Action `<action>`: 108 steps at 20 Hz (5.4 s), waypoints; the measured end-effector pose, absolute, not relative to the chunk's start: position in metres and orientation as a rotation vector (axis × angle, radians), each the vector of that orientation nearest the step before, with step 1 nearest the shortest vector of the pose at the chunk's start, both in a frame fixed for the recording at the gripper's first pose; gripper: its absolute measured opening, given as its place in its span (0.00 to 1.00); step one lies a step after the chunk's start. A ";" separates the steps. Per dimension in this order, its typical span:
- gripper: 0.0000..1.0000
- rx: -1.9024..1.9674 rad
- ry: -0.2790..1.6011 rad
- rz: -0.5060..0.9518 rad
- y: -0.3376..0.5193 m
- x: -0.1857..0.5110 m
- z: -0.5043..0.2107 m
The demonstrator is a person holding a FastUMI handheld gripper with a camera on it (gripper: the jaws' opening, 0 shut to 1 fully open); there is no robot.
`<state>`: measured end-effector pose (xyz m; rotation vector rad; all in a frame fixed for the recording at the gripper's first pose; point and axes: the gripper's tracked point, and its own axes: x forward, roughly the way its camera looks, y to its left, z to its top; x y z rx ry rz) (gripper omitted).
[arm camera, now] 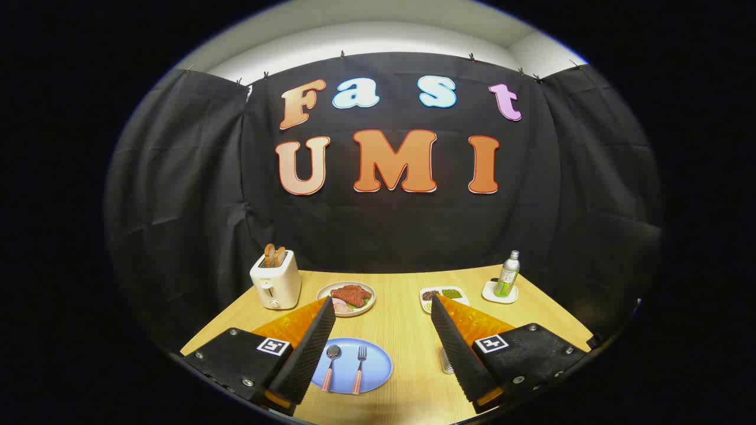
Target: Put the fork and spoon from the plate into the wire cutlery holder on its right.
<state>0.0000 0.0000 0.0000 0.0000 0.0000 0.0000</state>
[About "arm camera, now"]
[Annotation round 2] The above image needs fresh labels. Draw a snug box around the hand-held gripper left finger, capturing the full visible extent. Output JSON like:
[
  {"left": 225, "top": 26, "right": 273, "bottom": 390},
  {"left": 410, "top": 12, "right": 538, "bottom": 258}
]
[{"left": 180, "top": 295, "right": 337, "bottom": 414}]

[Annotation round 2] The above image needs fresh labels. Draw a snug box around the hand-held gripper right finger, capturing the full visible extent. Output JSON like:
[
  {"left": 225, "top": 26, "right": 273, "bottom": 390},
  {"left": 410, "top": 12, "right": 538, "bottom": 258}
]
[{"left": 430, "top": 294, "right": 594, "bottom": 415}]

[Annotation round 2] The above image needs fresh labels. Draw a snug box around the spoon with red checkered handle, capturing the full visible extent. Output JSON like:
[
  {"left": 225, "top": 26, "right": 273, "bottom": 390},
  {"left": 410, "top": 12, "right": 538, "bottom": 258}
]
[{"left": 321, "top": 345, "right": 342, "bottom": 392}]

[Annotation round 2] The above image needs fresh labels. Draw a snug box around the fork with red checkered handle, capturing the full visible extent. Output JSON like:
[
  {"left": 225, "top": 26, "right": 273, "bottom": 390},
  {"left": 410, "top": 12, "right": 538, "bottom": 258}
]
[{"left": 352, "top": 346, "right": 368, "bottom": 395}]

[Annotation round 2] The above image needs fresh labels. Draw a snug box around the white divided dish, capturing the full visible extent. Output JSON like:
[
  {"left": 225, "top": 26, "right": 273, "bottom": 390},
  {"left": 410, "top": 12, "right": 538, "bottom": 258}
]
[{"left": 419, "top": 286, "right": 471, "bottom": 314}]

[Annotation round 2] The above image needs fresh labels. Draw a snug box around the white oval plate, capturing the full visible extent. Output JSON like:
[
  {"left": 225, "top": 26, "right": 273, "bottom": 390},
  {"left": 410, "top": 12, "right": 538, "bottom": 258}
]
[{"left": 316, "top": 281, "right": 377, "bottom": 318}]

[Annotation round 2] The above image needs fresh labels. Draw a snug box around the white square coaster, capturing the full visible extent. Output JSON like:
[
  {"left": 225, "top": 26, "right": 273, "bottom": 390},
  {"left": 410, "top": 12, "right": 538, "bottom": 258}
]
[{"left": 482, "top": 280, "right": 519, "bottom": 305}]

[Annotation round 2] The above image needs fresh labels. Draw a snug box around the blue round plate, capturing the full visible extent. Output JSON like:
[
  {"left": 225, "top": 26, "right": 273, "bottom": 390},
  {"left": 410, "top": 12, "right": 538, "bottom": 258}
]
[{"left": 310, "top": 337, "right": 393, "bottom": 395}]

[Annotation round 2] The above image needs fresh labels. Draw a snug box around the brown meat piece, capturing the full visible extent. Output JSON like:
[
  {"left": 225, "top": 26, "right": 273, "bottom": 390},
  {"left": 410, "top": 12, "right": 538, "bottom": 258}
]
[{"left": 330, "top": 284, "right": 373, "bottom": 308}]

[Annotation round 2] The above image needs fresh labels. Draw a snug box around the white toaster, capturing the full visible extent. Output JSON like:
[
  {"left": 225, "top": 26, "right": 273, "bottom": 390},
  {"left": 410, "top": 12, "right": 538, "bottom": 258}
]
[{"left": 250, "top": 250, "right": 302, "bottom": 310}]

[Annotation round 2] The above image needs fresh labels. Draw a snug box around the silver bottle with green label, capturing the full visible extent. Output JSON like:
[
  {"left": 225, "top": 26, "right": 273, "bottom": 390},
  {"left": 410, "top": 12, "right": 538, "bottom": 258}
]
[{"left": 494, "top": 250, "right": 521, "bottom": 298}]

